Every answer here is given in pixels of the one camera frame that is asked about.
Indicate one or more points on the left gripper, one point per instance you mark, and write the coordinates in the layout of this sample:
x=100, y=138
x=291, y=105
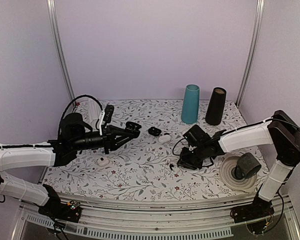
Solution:
x=109, y=134

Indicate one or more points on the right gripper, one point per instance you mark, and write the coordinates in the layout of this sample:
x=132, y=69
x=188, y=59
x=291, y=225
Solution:
x=184, y=161

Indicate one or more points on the black round earbud case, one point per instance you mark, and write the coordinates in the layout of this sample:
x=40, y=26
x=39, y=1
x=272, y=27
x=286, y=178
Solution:
x=133, y=127

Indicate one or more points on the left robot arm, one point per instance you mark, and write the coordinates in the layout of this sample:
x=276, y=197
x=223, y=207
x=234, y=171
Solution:
x=75, y=136

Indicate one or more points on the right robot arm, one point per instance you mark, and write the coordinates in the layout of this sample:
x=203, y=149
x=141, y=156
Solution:
x=279, y=130

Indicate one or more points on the beige earbud case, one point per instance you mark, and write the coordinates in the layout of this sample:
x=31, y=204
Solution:
x=185, y=131

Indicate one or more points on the white case with black earbud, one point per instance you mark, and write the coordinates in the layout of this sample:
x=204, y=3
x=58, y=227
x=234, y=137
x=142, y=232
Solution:
x=102, y=161

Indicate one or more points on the white oval earbud case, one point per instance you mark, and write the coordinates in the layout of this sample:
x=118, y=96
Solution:
x=164, y=138

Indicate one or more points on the open black earbud case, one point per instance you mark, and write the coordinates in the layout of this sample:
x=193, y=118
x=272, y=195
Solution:
x=154, y=131

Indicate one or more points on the white ribbed vase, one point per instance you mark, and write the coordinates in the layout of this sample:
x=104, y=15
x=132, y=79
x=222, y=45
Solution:
x=93, y=112

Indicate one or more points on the beige ribbed plate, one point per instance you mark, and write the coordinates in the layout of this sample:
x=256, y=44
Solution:
x=226, y=174

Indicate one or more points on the floral table mat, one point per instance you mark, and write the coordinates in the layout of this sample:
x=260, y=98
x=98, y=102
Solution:
x=135, y=174

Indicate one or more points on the black vase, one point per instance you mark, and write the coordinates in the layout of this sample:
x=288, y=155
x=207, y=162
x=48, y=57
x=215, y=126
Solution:
x=216, y=106

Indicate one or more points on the teal vase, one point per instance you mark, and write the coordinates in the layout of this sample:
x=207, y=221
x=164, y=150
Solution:
x=190, y=107

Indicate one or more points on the dark grey mug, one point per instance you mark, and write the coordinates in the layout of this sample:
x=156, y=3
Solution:
x=246, y=167

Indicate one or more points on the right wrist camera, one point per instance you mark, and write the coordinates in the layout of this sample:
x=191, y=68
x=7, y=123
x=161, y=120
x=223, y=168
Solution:
x=196, y=136

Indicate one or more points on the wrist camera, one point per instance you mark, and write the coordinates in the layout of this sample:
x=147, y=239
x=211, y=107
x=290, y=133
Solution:
x=196, y=136
x=107, y=113

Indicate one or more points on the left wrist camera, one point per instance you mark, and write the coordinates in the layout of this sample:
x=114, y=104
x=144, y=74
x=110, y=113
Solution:
x=107, y=113

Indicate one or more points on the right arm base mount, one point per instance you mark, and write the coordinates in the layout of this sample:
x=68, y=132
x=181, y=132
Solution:
x=259, y=208

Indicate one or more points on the front aluminium rail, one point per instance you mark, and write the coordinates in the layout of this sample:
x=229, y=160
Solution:
x=207, y=219

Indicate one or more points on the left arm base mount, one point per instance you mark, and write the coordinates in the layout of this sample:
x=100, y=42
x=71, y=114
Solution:
x=55, y=209

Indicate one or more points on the left aluminium frame post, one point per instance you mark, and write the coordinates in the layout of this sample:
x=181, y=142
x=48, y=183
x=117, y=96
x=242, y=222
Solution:
x=52, y=13

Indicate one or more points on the aluminium frame post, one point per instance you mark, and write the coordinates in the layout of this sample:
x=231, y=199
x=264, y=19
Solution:
x=251, y=53
x=52, y=13

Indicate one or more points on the right aluminium frame post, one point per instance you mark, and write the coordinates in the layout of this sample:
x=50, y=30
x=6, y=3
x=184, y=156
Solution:
x=251, y=53

